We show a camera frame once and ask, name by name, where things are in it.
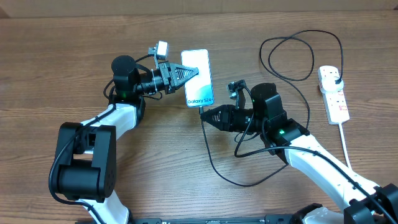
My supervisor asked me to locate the Samsung Galaxy smartphone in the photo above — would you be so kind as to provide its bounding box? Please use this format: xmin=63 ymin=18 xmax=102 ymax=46
xmin=181 ymin=49 xmax=214 ymax=107

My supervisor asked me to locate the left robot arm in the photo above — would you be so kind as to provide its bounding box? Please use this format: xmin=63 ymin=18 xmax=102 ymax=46
xmin=48 ymin=55 xmax=199 ymax=223

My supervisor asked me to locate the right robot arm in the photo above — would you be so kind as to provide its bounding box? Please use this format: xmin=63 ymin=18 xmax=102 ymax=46
xmin=200 ymin=82 xmax=397 ymax=223

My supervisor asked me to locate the white charger plug adapter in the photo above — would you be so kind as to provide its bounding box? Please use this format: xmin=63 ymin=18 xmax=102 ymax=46
xmin=320 ymin=77 xmax=344 ymax=94

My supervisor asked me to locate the white power strip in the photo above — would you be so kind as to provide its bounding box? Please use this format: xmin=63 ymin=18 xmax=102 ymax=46
xmin=318 ymin=65 xmax=349 ymax=124

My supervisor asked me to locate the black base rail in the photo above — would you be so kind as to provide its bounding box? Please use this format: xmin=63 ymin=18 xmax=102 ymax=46
xmin=132 ymin=214 xmax=304 ymax=224

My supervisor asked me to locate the black right camera cable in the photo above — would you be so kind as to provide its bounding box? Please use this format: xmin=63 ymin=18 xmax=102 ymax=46
xmin=233 ymin=86 xmax=398 ymax=224

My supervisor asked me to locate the black camera cable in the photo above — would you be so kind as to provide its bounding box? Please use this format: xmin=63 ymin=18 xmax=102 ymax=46
xmin=233 ymin=86 xmax=398 ymax=224
xmin=48 ymin=54 xmax=164 ymax=224

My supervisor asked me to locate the cardboard wall panel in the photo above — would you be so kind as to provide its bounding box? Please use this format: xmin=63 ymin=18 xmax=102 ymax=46
xmin=1 ymin=0 xmax=397 ymax=19

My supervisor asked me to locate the black left camera cable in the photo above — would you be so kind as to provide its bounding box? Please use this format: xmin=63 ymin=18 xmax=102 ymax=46
xmin=48 ymin=54 xmax=164 ymax=224

